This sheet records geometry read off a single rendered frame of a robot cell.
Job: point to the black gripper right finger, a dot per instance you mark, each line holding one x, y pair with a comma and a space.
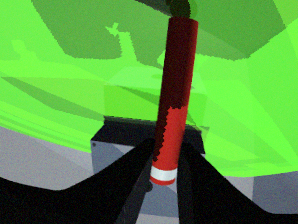
206, 197

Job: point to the red peg with white band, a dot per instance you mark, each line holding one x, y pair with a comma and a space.
176, 85

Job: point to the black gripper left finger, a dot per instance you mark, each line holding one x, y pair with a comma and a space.
112, 196

